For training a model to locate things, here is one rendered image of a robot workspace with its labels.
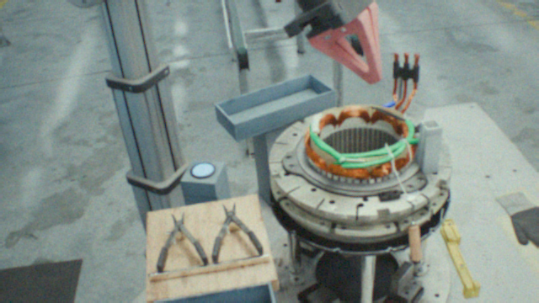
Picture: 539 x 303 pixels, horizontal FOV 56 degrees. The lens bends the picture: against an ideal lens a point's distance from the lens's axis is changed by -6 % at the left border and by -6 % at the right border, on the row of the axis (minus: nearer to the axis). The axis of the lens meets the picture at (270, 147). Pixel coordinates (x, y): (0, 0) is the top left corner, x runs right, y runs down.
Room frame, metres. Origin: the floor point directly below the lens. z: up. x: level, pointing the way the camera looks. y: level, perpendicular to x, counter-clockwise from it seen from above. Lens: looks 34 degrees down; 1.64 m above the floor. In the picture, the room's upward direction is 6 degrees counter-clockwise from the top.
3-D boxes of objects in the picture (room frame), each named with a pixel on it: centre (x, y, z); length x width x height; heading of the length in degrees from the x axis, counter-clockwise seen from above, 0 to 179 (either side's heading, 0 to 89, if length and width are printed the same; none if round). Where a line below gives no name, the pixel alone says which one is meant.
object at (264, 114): (1.05, -0.02, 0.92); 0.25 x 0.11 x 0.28; 115
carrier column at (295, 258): (0.77, -0.03, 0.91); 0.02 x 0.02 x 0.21
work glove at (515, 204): (0.83, -0.59, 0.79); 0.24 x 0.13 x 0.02; 4
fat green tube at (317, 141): (0.73, -0.09, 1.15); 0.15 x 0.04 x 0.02; 4
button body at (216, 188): (0.84, 0.13, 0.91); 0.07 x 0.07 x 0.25; 74
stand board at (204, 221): (0.61, 0.11, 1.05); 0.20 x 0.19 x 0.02; 6
